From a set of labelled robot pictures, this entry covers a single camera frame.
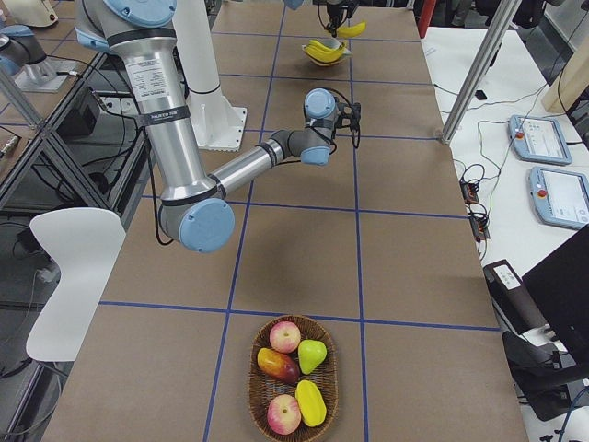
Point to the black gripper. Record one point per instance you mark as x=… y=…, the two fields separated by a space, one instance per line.
x=334 y=18
x=341 y=119

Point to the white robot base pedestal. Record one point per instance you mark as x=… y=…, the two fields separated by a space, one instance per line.
x=216 y=123

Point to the far teach pendant tablet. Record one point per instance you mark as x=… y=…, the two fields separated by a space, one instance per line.
x=539 y=139

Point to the orange mango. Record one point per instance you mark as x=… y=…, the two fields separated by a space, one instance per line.
x=278 y=366

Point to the yellow starfruit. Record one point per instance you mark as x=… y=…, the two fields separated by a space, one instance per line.
x=311 y=404

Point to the red pink apple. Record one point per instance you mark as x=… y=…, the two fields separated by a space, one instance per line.
x=285 y=337
x=283 y=414

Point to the near teach pendant tablet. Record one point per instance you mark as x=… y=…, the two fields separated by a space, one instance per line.
x=560 y=197

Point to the teach pendant tablet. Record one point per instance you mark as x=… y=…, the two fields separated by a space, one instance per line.
x=560 y=197
x=539 y=139

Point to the green apple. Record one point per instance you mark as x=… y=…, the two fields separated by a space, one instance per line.
x=311 y=353

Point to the white chair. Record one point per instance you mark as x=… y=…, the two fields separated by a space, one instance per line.
x=84 y=242

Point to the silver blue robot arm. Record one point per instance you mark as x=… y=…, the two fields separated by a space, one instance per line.
x=167 y=51

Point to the black monitor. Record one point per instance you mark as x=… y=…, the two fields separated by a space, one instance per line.
x=559 y=287

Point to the grey square plate orange rim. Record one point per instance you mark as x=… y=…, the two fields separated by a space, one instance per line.
x=348 y=52

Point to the yellow banana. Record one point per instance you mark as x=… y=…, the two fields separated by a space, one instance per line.
x=323 y=57
x=327 y=45
x=336 y=62
x=348 y=32

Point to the brown wicker basket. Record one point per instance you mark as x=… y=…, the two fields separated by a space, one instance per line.
x=293 y=391

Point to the aluminium frame post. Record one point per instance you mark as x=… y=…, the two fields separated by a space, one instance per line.
x=482 y=61

